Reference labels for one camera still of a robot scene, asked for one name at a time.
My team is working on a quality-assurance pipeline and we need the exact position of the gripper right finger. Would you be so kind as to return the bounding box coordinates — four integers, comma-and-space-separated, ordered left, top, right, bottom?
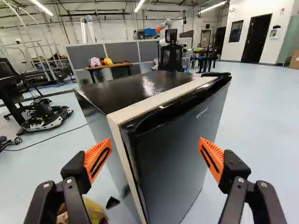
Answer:
198, 137, 288, 224

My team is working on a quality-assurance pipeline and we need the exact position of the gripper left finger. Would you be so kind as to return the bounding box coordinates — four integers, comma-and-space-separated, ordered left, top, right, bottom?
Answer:
23, 138, 113, 224

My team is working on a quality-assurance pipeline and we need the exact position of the black mini fridge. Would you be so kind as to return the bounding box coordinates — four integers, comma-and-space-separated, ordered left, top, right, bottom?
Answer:
73, 70, 232, 224

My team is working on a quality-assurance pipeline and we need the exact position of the yellow round object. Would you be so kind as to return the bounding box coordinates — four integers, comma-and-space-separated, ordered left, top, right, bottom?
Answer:
57, 195, 108, 224

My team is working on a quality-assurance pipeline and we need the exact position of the black and white floor device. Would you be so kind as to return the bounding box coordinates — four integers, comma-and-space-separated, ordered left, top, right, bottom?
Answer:
20, 98, 74, 133

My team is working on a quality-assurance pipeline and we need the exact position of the black wheeled stand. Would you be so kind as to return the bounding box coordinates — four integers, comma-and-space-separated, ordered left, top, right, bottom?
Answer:
0, 57, 31, 136

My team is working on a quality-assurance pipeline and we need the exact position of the wooden top desk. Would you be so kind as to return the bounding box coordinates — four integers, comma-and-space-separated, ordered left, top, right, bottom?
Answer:
83, 62, 133, 84

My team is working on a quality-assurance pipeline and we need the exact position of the grey partition wall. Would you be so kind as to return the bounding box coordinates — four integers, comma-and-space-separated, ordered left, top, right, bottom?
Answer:
65, 39, 162, 84

